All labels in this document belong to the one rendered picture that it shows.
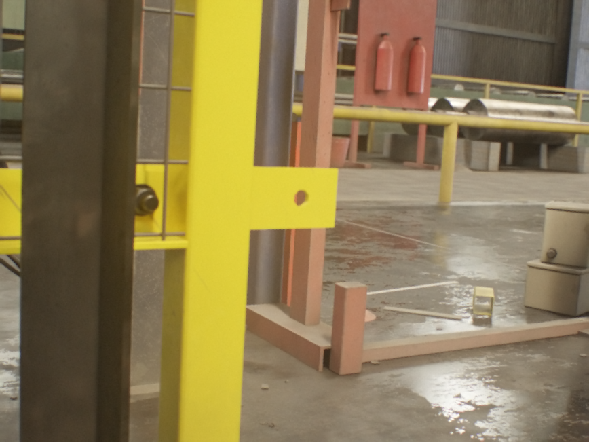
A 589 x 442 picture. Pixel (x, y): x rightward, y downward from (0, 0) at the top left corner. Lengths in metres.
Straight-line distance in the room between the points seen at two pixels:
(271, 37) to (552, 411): 0.98
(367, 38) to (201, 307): 7.41
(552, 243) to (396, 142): 7.81
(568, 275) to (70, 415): 1.91
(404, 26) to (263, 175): 7.59
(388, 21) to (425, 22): 0.46
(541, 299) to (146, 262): 1.23
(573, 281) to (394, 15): 6.15
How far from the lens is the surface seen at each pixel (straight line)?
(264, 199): 0.65
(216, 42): 0.57
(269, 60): 1.83
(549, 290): 2.25
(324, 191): 0.67
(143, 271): 1.37
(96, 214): 0.38
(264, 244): 1.85
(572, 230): 2.25
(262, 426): 1.29
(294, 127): 1.91
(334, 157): 7.54
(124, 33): 0.36
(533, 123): 5.42
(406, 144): 9.84
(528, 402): 1.52
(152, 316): 1.39
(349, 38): 8.91
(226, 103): 0.57
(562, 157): 10.07
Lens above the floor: 0.49
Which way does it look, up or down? 8 degrees down
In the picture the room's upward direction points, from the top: 3 degrees clockwise
